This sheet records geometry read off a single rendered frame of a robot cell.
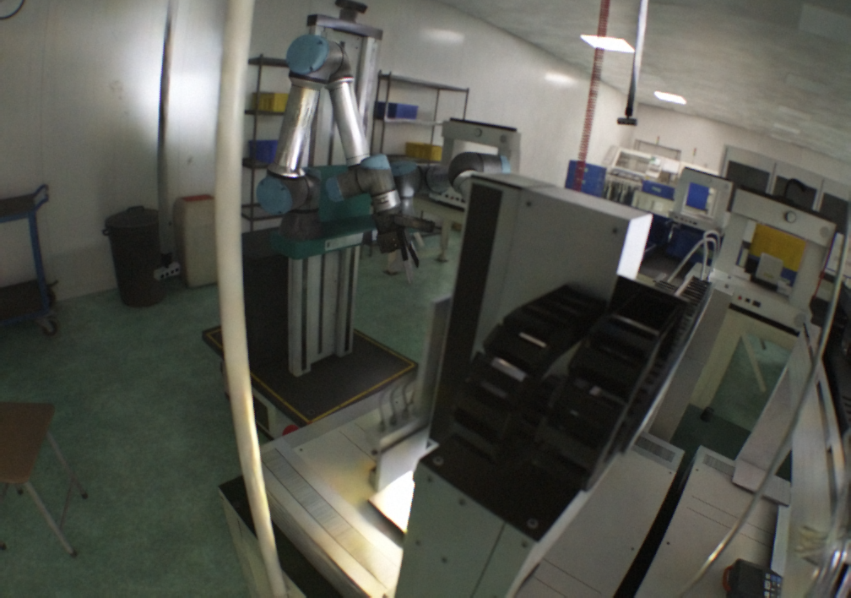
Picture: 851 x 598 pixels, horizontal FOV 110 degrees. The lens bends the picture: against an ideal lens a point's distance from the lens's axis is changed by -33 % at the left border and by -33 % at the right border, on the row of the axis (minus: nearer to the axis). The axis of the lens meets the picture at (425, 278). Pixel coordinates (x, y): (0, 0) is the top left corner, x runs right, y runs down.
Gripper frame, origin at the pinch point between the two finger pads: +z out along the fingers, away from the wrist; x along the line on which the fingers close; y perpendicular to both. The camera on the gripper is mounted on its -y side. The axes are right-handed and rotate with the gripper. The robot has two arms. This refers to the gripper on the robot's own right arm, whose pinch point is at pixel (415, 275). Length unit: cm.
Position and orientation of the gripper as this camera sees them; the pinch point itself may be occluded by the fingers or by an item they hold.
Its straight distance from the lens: 127.4
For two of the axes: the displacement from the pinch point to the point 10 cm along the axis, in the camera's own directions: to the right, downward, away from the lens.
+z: 2.8, 9.2, 2.6
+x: -1.1, 3.0, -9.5
